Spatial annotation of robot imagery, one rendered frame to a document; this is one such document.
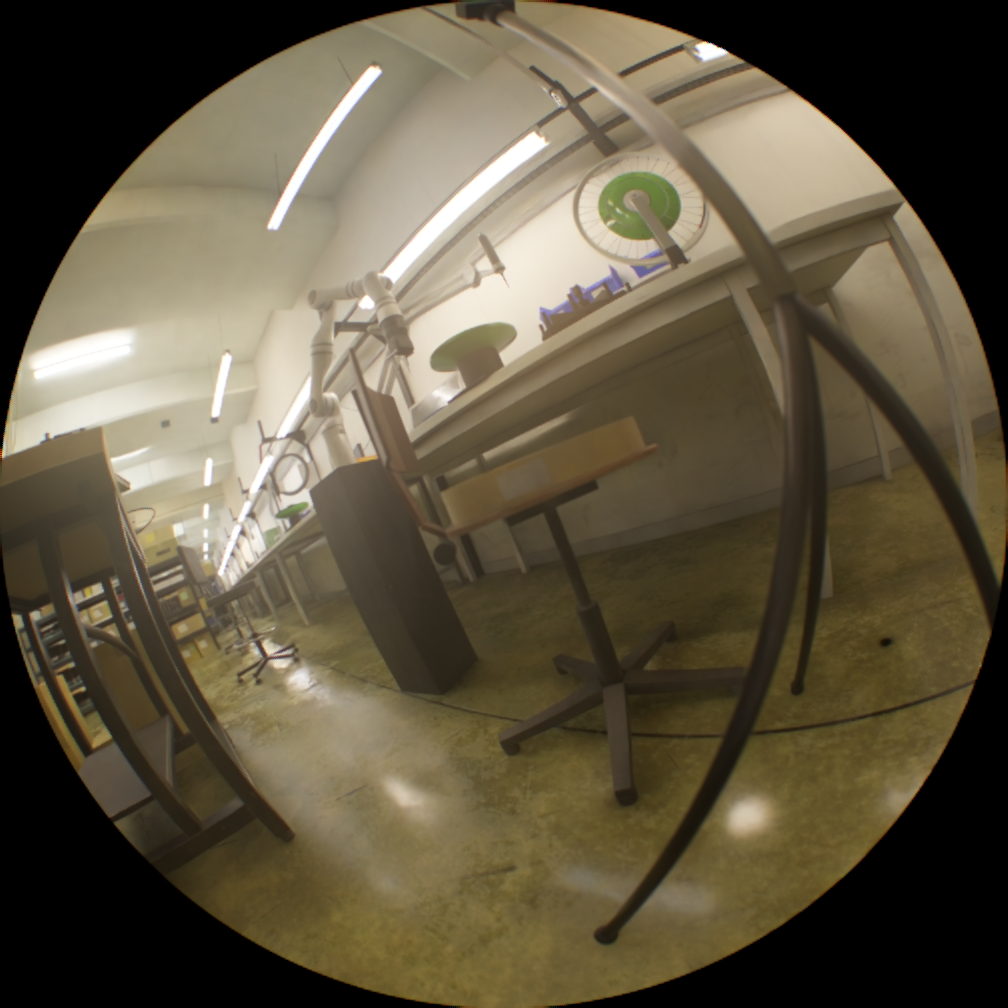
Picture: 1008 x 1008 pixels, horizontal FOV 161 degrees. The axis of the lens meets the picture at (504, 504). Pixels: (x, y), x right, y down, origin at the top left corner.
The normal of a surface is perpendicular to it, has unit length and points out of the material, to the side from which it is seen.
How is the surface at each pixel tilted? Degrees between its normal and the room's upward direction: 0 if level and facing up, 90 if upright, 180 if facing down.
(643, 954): 0
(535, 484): 90
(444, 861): 0
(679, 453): 90
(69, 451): 90
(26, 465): 90
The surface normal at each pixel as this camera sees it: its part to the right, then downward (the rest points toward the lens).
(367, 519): 0.80, -0.29
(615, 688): -0.40, -0.89
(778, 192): -0.58, 0.29
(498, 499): 0.08, 0.03
